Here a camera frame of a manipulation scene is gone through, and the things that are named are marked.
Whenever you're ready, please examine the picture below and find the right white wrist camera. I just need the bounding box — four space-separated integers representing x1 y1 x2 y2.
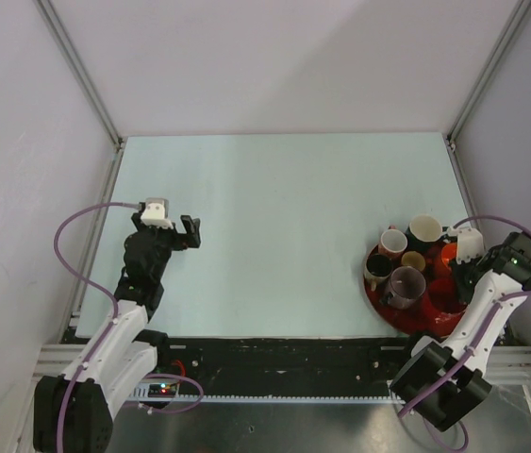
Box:
446 226 486 264

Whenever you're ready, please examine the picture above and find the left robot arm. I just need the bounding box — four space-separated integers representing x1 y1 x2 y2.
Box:
33 211 201 452

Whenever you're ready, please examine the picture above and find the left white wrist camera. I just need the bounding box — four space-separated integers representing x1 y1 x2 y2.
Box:
131 198 174 231

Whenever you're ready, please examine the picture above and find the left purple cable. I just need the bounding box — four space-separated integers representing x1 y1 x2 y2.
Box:
52 201 206 453

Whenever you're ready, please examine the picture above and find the round red tray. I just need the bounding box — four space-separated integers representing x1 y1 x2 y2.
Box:
362 242 446 337

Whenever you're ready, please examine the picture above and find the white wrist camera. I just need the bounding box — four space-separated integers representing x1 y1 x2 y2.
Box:
446 226 486 264
131 198 174 231

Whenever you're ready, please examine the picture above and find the white slotted cable duct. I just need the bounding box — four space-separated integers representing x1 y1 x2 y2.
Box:
126 381 403 404

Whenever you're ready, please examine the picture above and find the small circuit board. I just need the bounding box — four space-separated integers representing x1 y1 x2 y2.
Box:
148 383 178 397

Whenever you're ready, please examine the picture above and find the large orange mug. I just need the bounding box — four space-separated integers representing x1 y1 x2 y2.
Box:
435 243 457 278

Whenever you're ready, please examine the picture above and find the brown patterned mug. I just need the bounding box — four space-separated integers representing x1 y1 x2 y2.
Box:
363 253 393 291

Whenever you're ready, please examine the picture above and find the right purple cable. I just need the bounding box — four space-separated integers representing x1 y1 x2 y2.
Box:
396 214 531 452

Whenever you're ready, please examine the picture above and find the aluminium frame post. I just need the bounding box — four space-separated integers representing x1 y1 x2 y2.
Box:
34 0 124 152
445 0 531 146

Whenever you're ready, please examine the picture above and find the left aluminium frame post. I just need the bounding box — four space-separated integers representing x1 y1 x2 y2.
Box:
34 0 124 152

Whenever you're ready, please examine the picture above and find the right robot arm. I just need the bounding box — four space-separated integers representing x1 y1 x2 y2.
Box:
390 227 531 432

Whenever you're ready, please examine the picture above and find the salmon pink printed mug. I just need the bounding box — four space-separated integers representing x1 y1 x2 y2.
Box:
377 228 408 260

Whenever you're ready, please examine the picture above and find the red mug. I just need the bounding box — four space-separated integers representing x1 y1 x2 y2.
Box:
424 277 466 337

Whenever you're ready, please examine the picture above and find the dark green mug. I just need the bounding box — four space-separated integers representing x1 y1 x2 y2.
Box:
404 214 449 255

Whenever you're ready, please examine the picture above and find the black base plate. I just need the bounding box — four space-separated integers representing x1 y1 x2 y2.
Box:
156 338 407 390

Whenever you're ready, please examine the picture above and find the small orange-red mug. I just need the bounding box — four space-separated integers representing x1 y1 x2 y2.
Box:
401 251 427 274

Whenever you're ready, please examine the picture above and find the right aluminium frame post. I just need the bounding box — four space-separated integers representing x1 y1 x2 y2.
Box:
445 0 531 146

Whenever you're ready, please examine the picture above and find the purple cable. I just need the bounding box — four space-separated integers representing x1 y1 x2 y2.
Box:
396 214 531 452
52 201 206 453

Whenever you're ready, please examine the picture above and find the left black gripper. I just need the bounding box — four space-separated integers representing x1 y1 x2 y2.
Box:
131 213 198 280

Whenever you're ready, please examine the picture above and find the mauve mug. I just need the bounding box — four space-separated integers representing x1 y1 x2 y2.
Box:
380 266 427 310

